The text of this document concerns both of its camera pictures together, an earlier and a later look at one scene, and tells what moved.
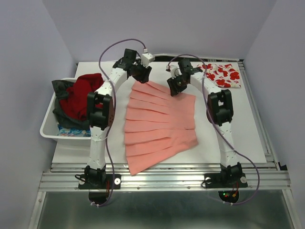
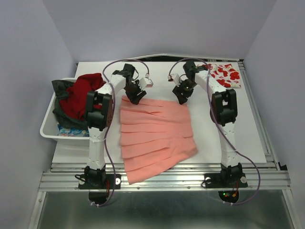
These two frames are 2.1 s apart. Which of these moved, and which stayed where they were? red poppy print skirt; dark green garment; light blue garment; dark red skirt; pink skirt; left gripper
Moved: pink skirt; left gripper
Stayed: dark red skirt; light blue garment; red poppy print skirt; dark green garment
